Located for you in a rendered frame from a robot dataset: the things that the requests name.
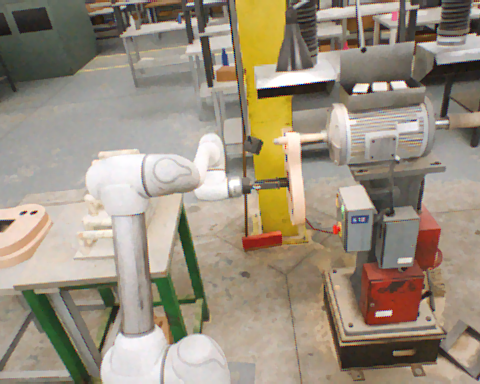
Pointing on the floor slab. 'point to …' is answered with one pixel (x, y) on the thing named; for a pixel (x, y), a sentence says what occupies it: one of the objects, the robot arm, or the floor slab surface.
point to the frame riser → (381, 348)
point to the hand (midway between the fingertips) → (287, 181)
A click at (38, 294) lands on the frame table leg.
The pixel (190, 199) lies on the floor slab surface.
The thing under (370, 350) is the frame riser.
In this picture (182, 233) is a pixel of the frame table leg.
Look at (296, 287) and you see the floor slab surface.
